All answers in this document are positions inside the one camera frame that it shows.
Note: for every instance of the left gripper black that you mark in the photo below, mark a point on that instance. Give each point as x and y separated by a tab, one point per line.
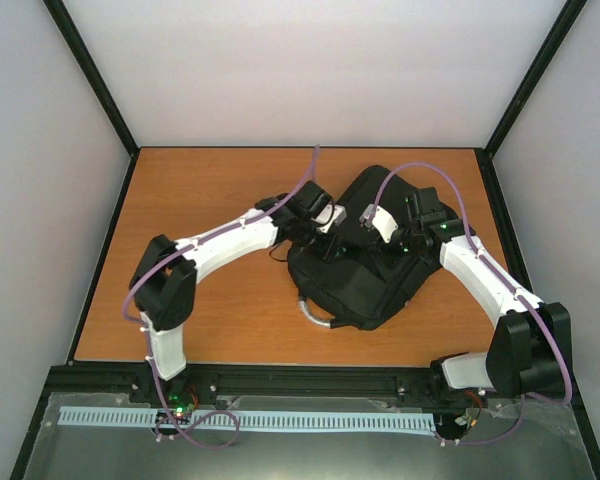
330	250

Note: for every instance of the black student backpack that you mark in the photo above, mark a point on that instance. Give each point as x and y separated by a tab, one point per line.
366	285

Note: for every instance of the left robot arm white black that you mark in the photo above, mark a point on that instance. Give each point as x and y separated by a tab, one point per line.
163	287

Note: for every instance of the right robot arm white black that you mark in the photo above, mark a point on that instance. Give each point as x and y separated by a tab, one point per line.
531	341

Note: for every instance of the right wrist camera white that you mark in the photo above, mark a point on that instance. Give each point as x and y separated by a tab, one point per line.
377	218

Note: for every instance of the right black frame post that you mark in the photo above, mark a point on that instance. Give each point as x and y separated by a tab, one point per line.
550	46

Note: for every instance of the black frame post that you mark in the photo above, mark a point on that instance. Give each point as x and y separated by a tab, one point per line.
550	46
80	52

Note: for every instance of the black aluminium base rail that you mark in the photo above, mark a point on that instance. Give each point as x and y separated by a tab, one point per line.
215	385

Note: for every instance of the light blue cable duct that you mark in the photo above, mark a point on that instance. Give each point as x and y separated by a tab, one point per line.
252	421

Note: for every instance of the left black frame post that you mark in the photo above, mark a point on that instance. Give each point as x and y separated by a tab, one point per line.
80	52

